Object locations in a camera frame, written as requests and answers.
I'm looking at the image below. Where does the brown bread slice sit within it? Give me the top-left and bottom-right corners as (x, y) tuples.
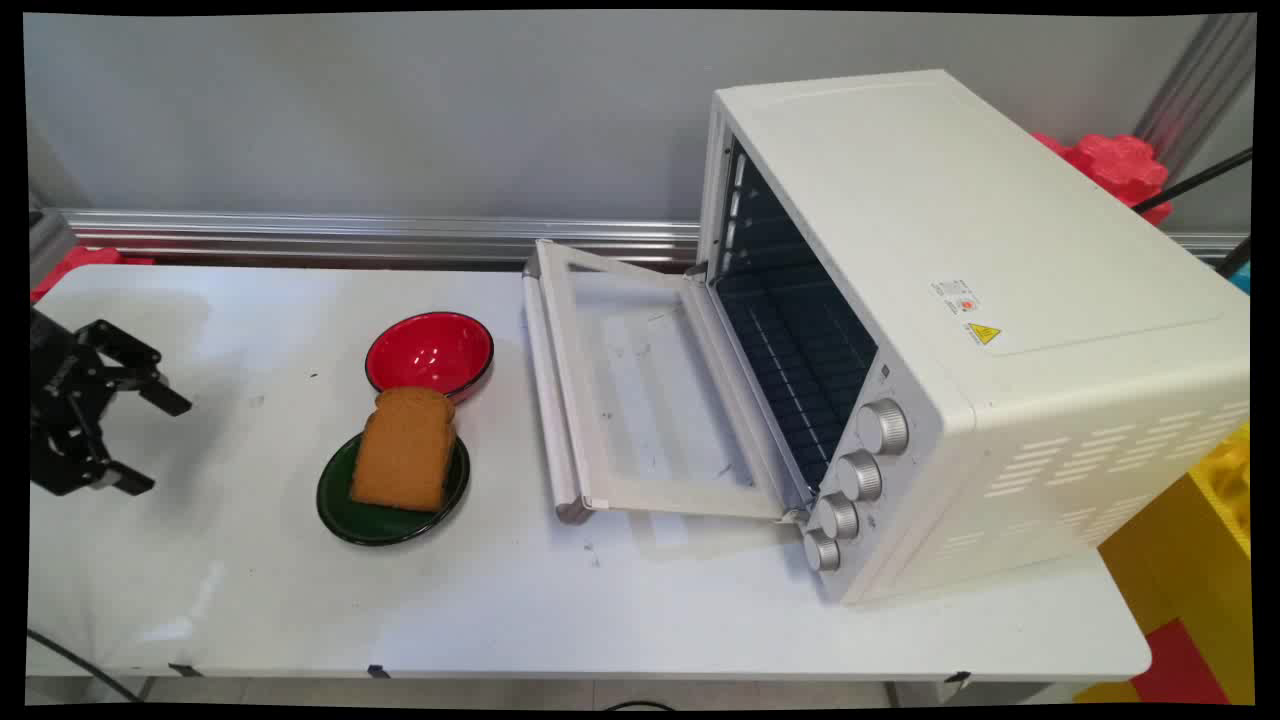
(349, 387), (458, 514)

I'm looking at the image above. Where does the thin black rod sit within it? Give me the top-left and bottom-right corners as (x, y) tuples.
(1132, 148), (1253, 214)

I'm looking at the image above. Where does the red foam block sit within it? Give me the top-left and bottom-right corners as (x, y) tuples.
(30, 247), (156, 302)

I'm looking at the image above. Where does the red bowl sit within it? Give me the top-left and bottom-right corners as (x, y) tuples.
(364, 311), (495, 405)

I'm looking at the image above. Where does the white toaster oven body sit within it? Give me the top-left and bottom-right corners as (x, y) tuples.
(697, 68), (1251, 607)

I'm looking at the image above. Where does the yellow box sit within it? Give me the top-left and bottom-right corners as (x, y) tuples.
(1072, 420), (1255, 706)

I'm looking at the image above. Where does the red floor block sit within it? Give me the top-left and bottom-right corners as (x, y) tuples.
(1130, 618), (1231, 706)

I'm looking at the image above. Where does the black cable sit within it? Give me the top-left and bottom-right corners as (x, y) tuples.
(28, 628), (143, 703)

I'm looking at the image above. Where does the wire oven rack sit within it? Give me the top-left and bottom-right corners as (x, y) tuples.
(715, 268), (881, 491)

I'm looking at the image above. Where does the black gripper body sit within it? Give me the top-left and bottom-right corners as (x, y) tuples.
(30, 308), (89, 493)

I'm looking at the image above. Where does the grey metal post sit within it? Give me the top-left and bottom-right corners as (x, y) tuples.
(30, 208), (79, 289)

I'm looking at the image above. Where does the aluminium frame post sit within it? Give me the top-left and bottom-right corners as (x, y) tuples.
(1135, 14), (1257, 183)

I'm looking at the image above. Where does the red foam gear shape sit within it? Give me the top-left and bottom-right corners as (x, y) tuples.
(1032, 130), (1173, 227)

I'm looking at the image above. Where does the white glass oven door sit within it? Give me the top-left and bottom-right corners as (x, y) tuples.
(522, 238), (816, 525)

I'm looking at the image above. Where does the dark green plate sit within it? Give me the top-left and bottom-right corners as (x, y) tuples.
(316, 430), (471, 547)

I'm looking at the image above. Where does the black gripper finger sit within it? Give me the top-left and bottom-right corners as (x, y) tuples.
(72, 318), (193, 417)
(45, 430), (157, 498)

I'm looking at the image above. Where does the aluminium frame rail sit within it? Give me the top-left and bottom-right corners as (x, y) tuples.
(45, 208), (1251, 267)

